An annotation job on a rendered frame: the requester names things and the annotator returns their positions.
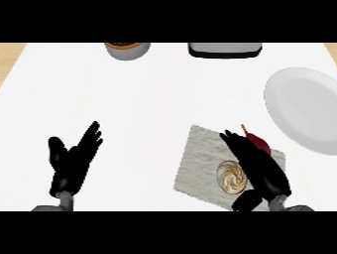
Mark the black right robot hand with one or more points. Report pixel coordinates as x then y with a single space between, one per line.
258 165

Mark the dark red fruit with stem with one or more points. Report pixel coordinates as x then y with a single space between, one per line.
260 140

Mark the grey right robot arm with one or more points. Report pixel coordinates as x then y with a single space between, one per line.
285 204

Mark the white round plate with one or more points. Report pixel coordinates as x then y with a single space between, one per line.
311 109

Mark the grey speckled placemat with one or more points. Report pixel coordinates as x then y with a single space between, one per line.
201 165

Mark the beige swirl cupcake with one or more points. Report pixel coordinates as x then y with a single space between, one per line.
229 181

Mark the grey and black appliance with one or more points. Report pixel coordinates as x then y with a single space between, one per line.
224 49

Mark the grey pot with orange rim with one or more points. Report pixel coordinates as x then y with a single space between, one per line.
127 50

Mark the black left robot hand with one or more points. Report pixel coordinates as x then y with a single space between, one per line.
71 162

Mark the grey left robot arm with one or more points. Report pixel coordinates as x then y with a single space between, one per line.
59 203

